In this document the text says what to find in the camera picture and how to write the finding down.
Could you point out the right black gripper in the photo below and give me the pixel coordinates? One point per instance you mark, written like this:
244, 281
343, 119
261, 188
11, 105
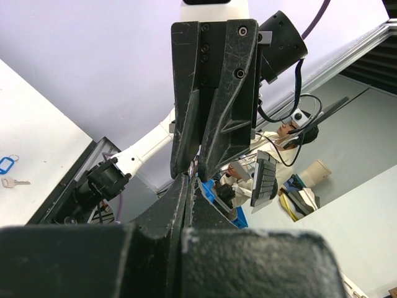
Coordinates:
214, 67

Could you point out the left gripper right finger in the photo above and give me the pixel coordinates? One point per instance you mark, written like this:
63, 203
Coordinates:
227, 262

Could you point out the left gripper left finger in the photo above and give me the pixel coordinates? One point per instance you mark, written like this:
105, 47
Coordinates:
137, 259

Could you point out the blue key tag with ring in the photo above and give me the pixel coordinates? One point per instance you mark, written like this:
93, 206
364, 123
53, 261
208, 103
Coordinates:
209, 203

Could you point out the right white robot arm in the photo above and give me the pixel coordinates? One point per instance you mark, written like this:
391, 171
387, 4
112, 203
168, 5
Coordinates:
280, 47

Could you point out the black keyboard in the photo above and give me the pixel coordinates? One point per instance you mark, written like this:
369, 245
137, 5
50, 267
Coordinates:
264, 186

